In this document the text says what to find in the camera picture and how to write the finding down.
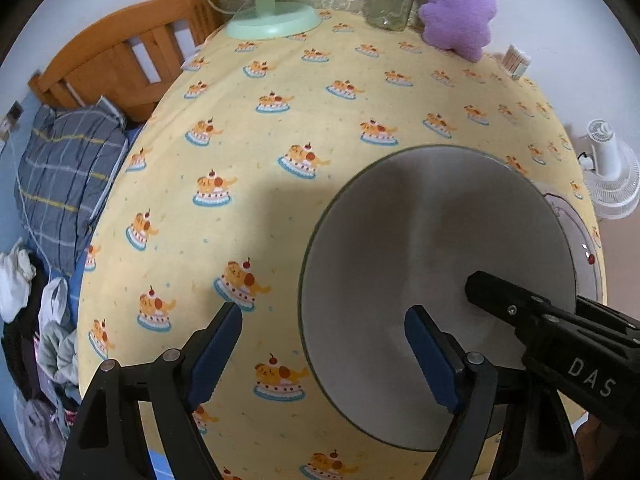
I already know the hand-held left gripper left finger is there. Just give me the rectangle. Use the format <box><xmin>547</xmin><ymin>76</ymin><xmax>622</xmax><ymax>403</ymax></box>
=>
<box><xmin>59</xmin><ymin>301</ymin><xmax>244</xmax><ymax>480</ymax></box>

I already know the person's right hand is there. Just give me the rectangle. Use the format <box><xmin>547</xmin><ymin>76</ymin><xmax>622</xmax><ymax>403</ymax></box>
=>
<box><xmin>572</xmin><ymin>412</ymin><xmax>608</xmax><ymax>480</ymax></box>

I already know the grey garment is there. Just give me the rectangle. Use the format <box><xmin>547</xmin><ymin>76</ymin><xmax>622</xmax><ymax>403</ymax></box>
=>
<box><xmin>37</xmin><ymin>277</ymin><xmax>81</xmax><ymax>401</ymax></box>

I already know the wall socket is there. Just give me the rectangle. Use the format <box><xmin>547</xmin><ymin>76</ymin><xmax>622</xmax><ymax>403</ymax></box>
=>
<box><xmin>0</xmin><ymin>101</ymin><xmax>24</xmax><ymax>141</ymax></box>

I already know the purple plush toy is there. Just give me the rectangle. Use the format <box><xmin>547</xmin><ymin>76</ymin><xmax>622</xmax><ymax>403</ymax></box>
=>
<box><xmin>417</xmin><ymin>0</ymin><xmax>498</xmax><ymax>63</ymax></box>

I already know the large grey floral bowl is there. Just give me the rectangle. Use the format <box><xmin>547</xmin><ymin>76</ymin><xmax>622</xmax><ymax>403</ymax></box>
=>
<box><xmin>300</xmin><ymin>145</ymin><xmax>576</xmax><ymax>452</ymax></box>

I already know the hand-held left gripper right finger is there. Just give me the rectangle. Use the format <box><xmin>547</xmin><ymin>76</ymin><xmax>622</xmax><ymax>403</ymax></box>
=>
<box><xmin>404</xmin><ymin>305</ymin><xmax>586</xmax><ymax>480</ymax></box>

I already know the white fan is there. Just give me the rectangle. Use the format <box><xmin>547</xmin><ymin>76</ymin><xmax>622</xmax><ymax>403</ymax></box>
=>
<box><xmin>580</xmin><ymin>119</ymin><xmax>640</xmax><ymax>220</ymax></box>

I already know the dark clothes pile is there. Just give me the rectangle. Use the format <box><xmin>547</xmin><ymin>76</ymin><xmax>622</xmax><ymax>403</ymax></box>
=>
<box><xmin>0</xmin><ymin>320</ymin><xmax>76</xmax><ymax>480</ymax></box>

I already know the blue bed sheet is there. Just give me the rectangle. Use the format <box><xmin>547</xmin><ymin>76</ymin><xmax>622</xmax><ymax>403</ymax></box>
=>
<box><xmin>50</xmin><ymin>127</ymin><xmax>176</xmax><ymax>480</ymax></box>

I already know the yellow printed tablecloth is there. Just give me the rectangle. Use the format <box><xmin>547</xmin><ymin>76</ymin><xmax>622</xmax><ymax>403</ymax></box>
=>
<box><xmin>80</xmin><ymin>7</ymin><xmax>608</xmax><ymax>480</ymax></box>

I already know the cotton swab container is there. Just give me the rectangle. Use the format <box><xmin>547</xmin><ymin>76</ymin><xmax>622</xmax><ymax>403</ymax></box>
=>
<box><xmin>501</xmin><ymin>45</ymin><xmax>531</xmax><ymax>80</ymax></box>

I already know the blue plaid pillow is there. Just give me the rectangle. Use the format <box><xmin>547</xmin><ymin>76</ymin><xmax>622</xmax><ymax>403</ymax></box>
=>
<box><xmin>15</xmin><ymin>97</ymin><xmax>130</xmax><ymax>273</ymax></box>

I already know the white plate maroon rim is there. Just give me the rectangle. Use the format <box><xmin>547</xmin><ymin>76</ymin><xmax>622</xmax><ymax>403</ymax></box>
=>
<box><xmin>542</xmin><ymin>192</ymin><xmax>603</xmax><ymax>306</ymax></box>

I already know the green desk fan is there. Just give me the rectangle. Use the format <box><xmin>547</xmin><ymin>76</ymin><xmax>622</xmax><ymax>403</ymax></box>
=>
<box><xmin>156</xmin><ymin>0</ymin><xmax>321</xmax><ymax>41</ymax></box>

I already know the wooden headboard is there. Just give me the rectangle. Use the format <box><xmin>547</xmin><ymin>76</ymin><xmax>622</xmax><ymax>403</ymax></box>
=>
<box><xmin>28</xmin><ymin>0</ymin><xmax>226</xmax><ymax>123</ymax></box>

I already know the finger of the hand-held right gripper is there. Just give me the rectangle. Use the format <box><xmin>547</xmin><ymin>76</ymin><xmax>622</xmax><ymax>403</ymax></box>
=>
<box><xmin>575</xmin><ymin>296</ymin><xmax>640</xmax><ymax>333</ymax></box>
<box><xmin>465</xmin><ymin>271</ymin><xmax>601</xmax><ymax>356</ymax></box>

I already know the white garment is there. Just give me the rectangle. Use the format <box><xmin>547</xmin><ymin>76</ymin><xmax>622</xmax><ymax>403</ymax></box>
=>
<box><xmin>0</xmin><ymin>240</ymin><xmax>37</xmax><ymax>323</ymax></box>

